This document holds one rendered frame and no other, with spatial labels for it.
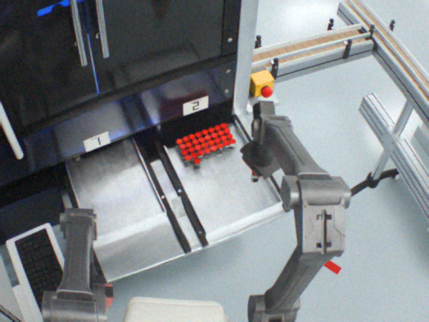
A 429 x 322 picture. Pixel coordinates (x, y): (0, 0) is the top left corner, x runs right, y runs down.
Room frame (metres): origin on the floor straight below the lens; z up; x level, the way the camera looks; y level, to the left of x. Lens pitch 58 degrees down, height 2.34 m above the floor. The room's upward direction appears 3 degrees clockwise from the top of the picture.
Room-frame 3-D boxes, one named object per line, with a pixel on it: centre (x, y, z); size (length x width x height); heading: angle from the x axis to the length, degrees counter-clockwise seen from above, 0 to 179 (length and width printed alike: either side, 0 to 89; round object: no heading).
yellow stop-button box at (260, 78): (1.18, -0.14, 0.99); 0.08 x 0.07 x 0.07; 27
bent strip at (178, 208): (0.68, 0.08, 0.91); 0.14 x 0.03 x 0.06; 28
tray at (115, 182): (0.80, 0.33, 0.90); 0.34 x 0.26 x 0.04; 27
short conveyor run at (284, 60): (1.43, -0.33, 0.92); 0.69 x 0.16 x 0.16; 117
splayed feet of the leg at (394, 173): (1.34, -0.85, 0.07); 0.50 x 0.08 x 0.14; 117
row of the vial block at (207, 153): (0.93, 0.01, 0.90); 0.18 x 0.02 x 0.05; 117
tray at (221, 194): (0.86, -0.03, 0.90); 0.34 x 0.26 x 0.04; 27
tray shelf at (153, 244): (0.82, 0.15, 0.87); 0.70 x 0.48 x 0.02; 117
